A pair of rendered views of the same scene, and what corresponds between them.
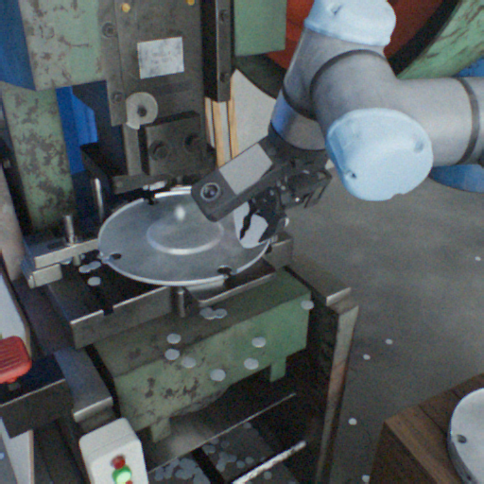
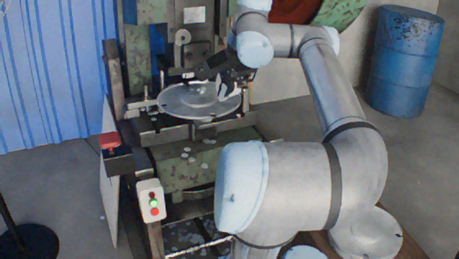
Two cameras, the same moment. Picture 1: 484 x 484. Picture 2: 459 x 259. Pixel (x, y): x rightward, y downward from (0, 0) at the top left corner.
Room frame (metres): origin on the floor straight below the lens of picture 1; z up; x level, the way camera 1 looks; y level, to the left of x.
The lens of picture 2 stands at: (-0.32, -0.16, 1.30)
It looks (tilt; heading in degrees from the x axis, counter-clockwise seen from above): 30 degrees down; 8
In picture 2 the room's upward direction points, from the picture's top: 2 degrees clockwise
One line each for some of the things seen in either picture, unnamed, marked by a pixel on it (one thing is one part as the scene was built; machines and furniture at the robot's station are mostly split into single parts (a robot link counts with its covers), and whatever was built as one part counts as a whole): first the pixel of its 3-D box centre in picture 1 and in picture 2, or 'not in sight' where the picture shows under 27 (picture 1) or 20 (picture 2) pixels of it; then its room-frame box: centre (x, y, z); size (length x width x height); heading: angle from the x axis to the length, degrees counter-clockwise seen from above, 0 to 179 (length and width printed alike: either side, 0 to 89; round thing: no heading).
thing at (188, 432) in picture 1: (170, 374); (190, 183); (0.87, 0.17, 0.31); 0.43 x 0.42 x 0.01; 123
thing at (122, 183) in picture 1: (147, 162); (187, 64); (0.86, 0.17, 0.86); 0.20 x 0.16 x 0.05; 123
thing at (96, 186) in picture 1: (97, 189); (161, 76); (0.86, 0.27, 0.81); 0.02 x 0.02 x 0.14; 33
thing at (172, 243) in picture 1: (184, 232); (199, 97); (0.75, 0.10, 0.78); 0.29 x 0.29 x 0.01
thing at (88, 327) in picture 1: (158, 250); (188, 111); (0.86, 0.17, 0.68); 0.45 x 0.30 x 0.06; 123
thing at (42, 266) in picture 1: (67, 240); (143, 98); (0.76, 0.31, 0.76); 0.17 x 0.06 x 0.10; 123
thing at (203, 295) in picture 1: (200, 277); (204, 121); (0.71, 0.07, 0.72); 0.25 x 0.14 x 0.14; 33
